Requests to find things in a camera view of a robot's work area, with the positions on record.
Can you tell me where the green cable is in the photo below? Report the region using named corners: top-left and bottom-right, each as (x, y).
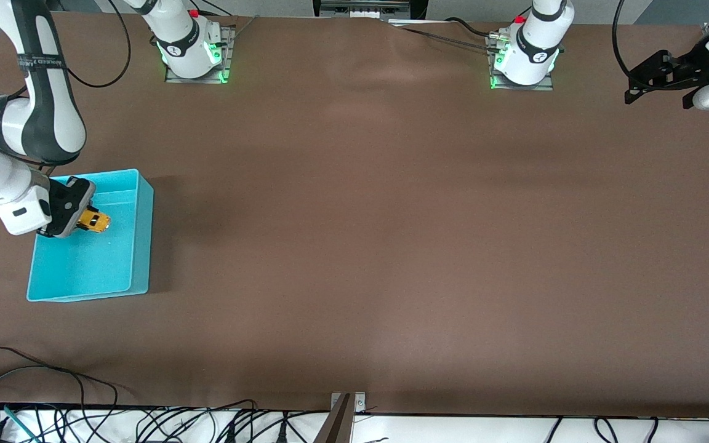
top-left (2, 404), bottom-right (40, 443)

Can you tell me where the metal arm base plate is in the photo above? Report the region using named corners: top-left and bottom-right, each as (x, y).
top-left (164, 26), bottom-right (236, 85)
top-left (489, 34), bottom-right (555, 92)

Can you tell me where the yellow toy beetle car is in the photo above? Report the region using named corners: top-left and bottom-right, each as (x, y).
top-left (78, 208), bottom-right (112, 234)

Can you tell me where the teal plastic box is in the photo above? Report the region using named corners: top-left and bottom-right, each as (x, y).
top-left (26, 169), bottom-right (155, 303)

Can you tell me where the black power strip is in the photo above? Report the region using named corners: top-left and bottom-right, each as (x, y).
top-left (313, 0), bottom-right (428, 21)

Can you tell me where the dark metal beam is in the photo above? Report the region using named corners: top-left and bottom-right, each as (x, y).
top-left (313, 394), bottom-right (355, 443)

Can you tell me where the grey metal bracket plate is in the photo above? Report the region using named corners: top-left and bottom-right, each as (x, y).
top-left (330, 391), bottom-right (367, 414)

